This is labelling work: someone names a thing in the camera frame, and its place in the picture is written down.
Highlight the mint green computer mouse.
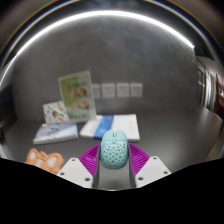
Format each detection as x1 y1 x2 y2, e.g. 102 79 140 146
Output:
99 129 130 170

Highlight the grey striped book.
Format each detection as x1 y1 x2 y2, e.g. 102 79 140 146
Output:
32 121 80 146

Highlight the orange fox-shaped mouse pad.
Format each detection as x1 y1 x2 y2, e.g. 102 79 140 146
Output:
24 147 65 176

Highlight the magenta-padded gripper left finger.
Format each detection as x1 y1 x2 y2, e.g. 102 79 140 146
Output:
57 143 102 190

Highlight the green printed poster card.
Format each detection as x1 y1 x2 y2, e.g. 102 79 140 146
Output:
57 69 98 124

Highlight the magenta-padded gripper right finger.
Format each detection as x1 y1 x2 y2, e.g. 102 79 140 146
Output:
128 143 172 189

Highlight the white wall socket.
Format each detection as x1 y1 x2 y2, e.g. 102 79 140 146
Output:
101 82 116 99
90 83 101 100
116 82 131 98
130 82 144 98

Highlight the white book with blue band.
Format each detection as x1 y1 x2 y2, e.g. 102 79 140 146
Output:
78 113 141 143

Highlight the white sticker sheet card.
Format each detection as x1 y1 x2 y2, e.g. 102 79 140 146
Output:
42 100 70 125

